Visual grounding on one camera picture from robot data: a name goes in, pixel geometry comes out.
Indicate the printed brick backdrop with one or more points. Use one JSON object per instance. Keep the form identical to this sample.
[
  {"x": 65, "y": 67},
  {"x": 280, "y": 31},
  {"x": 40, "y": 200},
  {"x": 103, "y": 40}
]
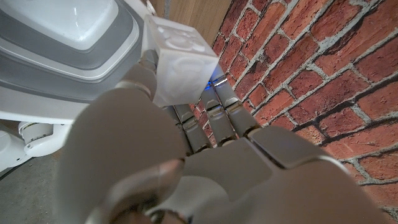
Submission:
[{"x": 311, "y": 62}]

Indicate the white cube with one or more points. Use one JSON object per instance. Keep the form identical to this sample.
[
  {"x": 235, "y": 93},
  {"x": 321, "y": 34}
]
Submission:
[{"x": 183, "y": 62}]

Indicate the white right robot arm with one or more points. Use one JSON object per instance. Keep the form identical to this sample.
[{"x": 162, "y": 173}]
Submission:
[{"x": 40, "y": 143}]

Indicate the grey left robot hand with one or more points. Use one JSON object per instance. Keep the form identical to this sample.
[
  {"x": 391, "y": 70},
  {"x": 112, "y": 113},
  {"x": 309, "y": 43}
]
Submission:
[{"x": 217, "y": 174}]

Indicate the white grey collapsible bucket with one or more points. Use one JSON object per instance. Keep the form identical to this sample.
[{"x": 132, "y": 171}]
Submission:
[{"x": 62, "y": 46}]

